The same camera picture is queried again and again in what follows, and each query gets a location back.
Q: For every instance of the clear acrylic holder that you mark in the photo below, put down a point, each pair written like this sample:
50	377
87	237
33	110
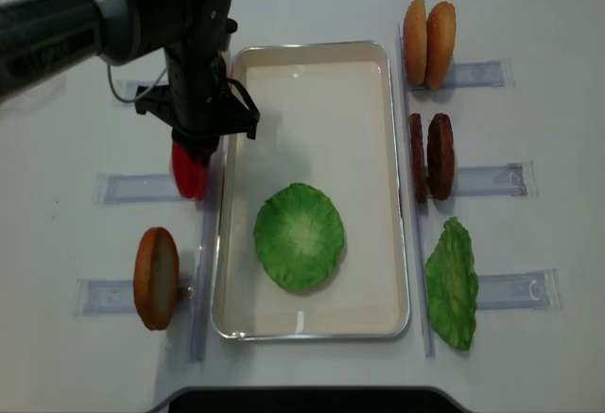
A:
99	297
536	290

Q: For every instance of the red tomato slice front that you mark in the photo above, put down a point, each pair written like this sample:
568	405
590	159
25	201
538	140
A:
190	177

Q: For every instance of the brown meat patty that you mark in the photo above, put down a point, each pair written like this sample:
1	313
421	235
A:
440	157
417	157

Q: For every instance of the clear acrylic holder left side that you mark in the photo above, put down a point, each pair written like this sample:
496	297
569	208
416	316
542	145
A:
99	297

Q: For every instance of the bun half with white face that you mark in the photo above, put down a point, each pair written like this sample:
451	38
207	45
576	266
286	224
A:
156	278

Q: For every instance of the green lettuce leaf on tray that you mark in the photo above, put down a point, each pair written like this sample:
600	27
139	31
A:
298	237

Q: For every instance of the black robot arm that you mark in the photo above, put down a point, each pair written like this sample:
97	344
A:
42	38

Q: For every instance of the sesame bun half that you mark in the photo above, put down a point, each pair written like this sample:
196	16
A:
415	42
441	28

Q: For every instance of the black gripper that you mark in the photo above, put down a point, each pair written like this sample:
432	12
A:
200	103

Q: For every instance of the sesame bun half front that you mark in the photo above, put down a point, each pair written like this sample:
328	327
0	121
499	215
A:
415	42

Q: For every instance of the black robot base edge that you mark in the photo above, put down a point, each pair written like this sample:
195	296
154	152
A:
309	399

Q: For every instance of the green lettuce leaf in holder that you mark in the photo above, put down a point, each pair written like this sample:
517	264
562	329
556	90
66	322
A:
452	286

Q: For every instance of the white rectangular tray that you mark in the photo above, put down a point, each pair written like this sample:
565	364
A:
327	120

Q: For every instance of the clear acrylic holder right side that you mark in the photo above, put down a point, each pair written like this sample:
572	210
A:
536	290

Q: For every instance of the brown meat patty inner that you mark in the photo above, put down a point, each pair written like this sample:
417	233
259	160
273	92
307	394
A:
417	157

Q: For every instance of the sesame bun half rear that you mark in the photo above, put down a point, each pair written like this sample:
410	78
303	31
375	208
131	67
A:
441	28

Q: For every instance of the brown meat patty outer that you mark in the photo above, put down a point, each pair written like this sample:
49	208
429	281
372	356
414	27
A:
440	157

